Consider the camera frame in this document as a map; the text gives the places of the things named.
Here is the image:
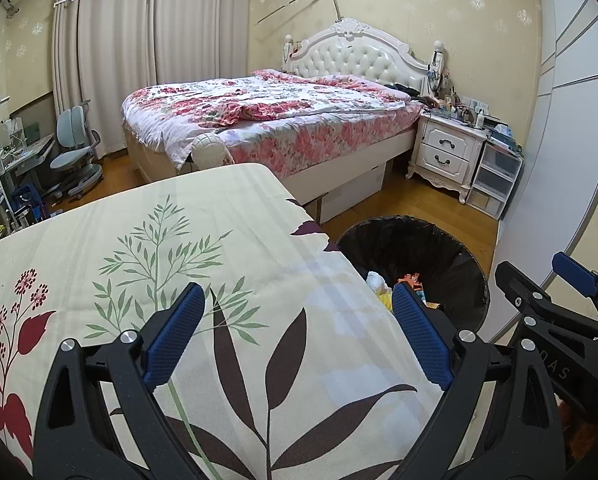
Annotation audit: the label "black trash bin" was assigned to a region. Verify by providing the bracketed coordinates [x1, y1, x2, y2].
[336, 215, 491, 345]

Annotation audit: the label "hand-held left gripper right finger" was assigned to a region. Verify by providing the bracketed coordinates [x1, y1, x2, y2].
[392, 282, 566, 480]

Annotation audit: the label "beige curtains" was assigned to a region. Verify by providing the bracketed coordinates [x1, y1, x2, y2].
[52, 0, 251, 157]

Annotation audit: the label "blue bag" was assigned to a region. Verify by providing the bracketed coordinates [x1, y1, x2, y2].
[12, 185, 46, 227]

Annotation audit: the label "white sliding wardrobe door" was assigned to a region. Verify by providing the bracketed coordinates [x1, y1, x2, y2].
[479, 0, 598, 347]

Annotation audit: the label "grey study desk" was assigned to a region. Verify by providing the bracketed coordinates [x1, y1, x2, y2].
[0, 135, 56, 196]

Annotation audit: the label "dark clothing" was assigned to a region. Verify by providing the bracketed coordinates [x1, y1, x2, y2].
[386, 82, 422, 98]

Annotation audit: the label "white tissue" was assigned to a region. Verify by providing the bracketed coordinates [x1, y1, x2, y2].
[366, 271, 393, 296]

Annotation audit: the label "white cardboard box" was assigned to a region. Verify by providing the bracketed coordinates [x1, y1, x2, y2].
[321, 162, 388, 224]

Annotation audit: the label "orange wrapper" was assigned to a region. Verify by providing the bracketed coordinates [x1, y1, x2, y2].
[396, 272, 428, 306]

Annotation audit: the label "white bed with tufted headboard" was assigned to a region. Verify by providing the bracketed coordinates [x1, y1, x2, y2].
[120, 17, 446, 212]

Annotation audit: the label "pile of items on drawers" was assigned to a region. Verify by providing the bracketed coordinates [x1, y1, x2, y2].
[484, 115, 524, 153]

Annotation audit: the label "white two-drawer nightstand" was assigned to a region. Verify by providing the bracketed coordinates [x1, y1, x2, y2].
[405, 110, 490, 205]

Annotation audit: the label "grey blue desk chair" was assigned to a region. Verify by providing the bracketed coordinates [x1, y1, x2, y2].
[49, 100, 104, 204]

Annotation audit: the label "thin metal rod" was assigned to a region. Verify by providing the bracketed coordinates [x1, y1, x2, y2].
[256, 0, 343, 27]

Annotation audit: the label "pink floral quilt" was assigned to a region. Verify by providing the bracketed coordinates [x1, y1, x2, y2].
[120, 71, 426, 172]

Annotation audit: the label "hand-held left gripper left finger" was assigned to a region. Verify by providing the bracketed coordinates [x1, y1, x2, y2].
[33, 282, 206, 480]

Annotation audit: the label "clear plastic drawer unit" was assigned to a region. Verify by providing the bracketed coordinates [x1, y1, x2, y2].
[465, 137, 525, 221]

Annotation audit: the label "clutter of bottles on nightstand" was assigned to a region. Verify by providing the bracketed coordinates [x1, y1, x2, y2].
[426, 42, 490, 128]

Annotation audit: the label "brown cardboard box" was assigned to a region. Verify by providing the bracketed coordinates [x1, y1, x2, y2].
[301, 195, 326, 222]

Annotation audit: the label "leaf print tablecloth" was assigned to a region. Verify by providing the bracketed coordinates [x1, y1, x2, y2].
[0, 162, 460, 480]

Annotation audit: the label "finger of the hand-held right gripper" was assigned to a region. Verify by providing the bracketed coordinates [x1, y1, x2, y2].
[495, 260, 560, 319]
[552, 252, 598, 324]

